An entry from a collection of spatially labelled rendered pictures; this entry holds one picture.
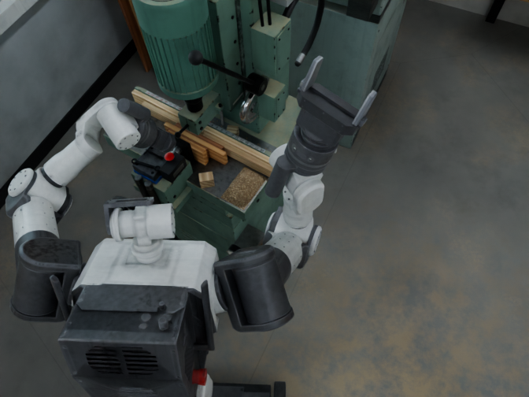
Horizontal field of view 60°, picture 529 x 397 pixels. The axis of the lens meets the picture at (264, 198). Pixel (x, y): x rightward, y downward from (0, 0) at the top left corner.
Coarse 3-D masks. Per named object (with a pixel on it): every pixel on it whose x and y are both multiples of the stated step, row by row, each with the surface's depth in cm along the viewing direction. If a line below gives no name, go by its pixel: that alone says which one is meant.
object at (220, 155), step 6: (168, 126) 156; (174, 126) 156; (186, 132) 154; (192, 138) 153; (198, 138) 153; (204, 144) 152; (210, 144) 152; (210, 150) 152; (216, 150) 150; (222, 150) 150; (210, 156) 155; (216, 156) 152; (222, 156) 150; (222, 162) 154
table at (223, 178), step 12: (156, 120) 165; (132, 156) 162; (228, 156) 156; (192, 168) 154; (204, 168) 154; (216, 168) 154; (228, 168) 154; (240, 168) 153; (192, 180) 151; (216, 180) 151; (228, 180) 151; (192, 192) 155; (204, 192) 150; (216, 192) 149; (264, 192) 153; (180, 204) 151; (216, 204) 152; (228, 204) 147; (252, 204) 148; (240, 216) 149
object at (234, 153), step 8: (144, 104) 163; (152, 112) 163; (160, 112) 161; (160, 120) 164; (168, 120) 160; (176, 120) 159; (224, 144) 153; (232, 152) 152; (240, 152) 152; (240, 160) 154; (248, 160) 150; (256, 160) 150; (256, 168) 152; (264, 168) 148; (272, 168) 148
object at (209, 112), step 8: (208, 96) 147; (216, 96) 147; (208, 104) 145; (184, 112) 144; (200, 112) 144; (208, 112) 146; (216, 112) 151; (184, 120) 145; (192, 120) 142; (200, 120) 144; (208, 120) 149; (192, 128) 146; (200, 128) 146
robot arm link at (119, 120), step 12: (108, 108) 110; (120, 108) 108; (132, 108) 109; (144, 108) 114; (108, 120) 109; (120, 120) 109; (132, 120) 113; (144, 120) 116; (108, 132) 110; (120, 132) 108; (132, 132) 109; (144, 132) 117; (120, 144) 110; (132, 144) 113
